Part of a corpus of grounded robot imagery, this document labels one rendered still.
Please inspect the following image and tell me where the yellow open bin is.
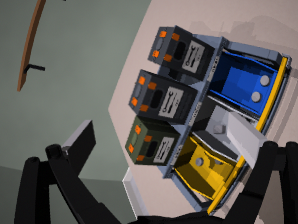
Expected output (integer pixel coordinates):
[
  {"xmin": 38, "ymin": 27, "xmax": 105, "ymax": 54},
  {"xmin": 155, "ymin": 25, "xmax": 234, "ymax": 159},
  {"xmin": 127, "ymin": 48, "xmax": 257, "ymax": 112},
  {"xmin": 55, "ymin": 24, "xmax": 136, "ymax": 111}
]
[{"xmin": 173, "ymin": 132, "xmax": 237, "ymax": 200}]

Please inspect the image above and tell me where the olive green tool case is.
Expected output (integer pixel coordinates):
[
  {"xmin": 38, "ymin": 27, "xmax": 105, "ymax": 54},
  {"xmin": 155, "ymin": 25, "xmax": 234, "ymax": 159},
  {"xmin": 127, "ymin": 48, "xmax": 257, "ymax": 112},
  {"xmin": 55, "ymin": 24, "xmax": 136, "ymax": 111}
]
[{"xmin": 125, "ymin": 115, "xmax": 180, "ymax": 166}]

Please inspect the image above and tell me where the yellow bar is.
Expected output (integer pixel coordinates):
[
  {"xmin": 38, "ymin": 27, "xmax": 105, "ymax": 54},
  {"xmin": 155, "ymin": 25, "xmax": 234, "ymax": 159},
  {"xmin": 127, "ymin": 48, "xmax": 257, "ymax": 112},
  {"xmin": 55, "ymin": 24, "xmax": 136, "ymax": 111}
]
[{"xmin": 207, "ymin": 57, "xmax": 288, "ymax": 214}]

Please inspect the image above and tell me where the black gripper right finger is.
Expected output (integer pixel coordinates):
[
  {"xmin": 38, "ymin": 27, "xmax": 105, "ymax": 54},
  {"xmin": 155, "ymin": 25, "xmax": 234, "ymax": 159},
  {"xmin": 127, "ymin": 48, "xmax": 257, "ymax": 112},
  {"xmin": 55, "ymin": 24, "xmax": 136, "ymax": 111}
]
[{"xmin": 221, "ymin": 112, "xmax": 298, "ymax": 224}]

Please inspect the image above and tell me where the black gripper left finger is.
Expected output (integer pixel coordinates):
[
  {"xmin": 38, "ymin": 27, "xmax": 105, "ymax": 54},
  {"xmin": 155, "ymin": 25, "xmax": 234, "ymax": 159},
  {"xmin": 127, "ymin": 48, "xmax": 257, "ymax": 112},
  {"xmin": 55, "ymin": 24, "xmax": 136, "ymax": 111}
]
[{"xmin": 14, "ymin": 120, "xmax": 121, "ymax": 224}]

